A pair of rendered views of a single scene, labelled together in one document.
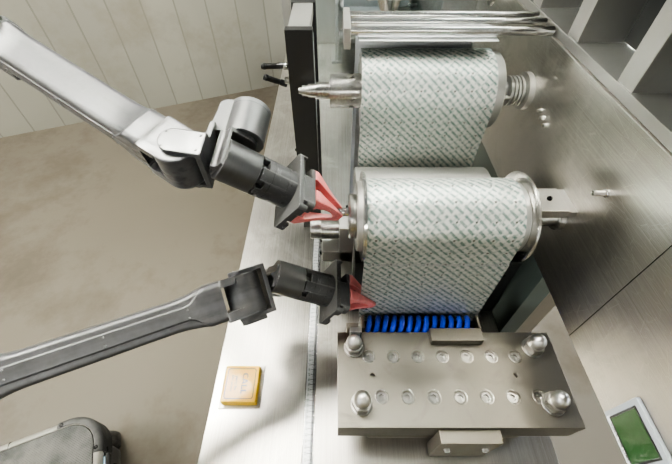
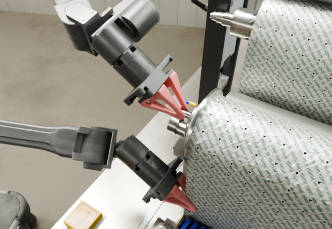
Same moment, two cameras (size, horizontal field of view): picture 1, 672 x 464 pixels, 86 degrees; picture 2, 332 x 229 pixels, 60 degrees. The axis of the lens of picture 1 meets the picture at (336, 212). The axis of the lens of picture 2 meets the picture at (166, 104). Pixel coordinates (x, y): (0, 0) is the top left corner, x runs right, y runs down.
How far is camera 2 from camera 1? 0.19 m
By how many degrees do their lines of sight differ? 23
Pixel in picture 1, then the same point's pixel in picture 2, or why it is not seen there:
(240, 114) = (131, 8)
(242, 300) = (87, 148)
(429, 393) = not seen: outside the picture
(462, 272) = (275, 219)
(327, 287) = (157, 172)
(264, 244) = (158, 131)
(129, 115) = not seen: outside the picture
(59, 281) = (57, 109)
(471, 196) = (303, 146)
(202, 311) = (58, 141)
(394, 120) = (276, 59)
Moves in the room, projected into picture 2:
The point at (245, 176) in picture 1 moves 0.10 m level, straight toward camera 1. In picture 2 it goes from (109, 51) to (83, 90)
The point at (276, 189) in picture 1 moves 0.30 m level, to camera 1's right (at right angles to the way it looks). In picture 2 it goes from (131, 70) to (323, 145)
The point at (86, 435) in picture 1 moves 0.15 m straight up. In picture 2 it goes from (17, 206) to (6, 191)
